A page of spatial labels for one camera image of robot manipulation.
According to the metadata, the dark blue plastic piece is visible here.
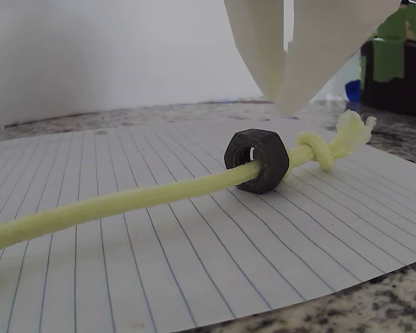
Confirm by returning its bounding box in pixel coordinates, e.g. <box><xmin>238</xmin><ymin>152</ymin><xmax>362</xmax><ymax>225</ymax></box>
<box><xmin>345</xmin><ymin>78</ymin><xmax>363</xmax><ymax>102</ymax></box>

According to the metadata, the yellow-green knotted rope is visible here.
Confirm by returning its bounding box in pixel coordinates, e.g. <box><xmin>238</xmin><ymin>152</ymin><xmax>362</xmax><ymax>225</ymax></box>
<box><xmin>0</xmin><ymin>110</ymin><xmax>378</xmax><ymax>282</ymax></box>

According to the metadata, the black hex nut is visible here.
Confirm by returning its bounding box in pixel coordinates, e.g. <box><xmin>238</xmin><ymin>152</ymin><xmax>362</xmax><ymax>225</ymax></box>
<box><xmin>224</xmin><ymin>128</ymin><xmax>291</xmax><ymax>194</ymax></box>

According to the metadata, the lined paper sheet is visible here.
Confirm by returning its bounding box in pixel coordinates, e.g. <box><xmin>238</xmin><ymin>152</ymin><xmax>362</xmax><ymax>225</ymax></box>
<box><xmin>0</xmin><ymin>117</ymin><xmax>416</xmax><ymax>329</ymax></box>

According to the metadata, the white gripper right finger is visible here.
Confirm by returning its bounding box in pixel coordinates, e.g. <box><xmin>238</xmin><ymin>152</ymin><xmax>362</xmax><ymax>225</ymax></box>
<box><xmin>276</xmin><ymin>0</ymin><xmax>403</xmax><ymax>117</ymax></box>

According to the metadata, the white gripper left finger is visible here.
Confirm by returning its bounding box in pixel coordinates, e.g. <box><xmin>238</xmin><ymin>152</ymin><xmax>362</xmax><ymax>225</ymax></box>
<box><xmin>223</xmin><ymin>0</ymin><xmax>286</xmax><ymax>101</ymax></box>

